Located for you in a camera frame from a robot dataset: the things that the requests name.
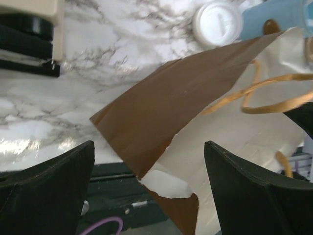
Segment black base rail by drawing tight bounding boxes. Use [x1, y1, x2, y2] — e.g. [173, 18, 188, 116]
[76, 163, 181, 235]

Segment light blue plastic tumbler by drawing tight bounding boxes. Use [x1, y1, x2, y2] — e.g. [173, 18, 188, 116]
[240, 0, 313, 41]

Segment brown paper bag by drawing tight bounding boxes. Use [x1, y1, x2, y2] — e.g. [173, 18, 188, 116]
[91, 28, 313, 235]

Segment white lid stack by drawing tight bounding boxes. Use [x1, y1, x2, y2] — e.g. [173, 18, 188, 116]
[192, 0, 243, 48]

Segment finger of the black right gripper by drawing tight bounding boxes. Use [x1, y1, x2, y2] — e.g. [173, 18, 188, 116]
[284, 102, 313, 139]

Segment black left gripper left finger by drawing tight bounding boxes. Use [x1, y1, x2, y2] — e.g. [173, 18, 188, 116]
[0, 141, 95, 235]

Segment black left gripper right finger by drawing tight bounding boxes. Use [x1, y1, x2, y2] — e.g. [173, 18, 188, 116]
[204, 141, 313, 235]

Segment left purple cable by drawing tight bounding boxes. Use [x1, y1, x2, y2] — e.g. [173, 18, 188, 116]
[79, 216, 124, 235]

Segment cream folding shelf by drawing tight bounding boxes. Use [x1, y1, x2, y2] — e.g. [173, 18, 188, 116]
[0, 0, 65, 62]

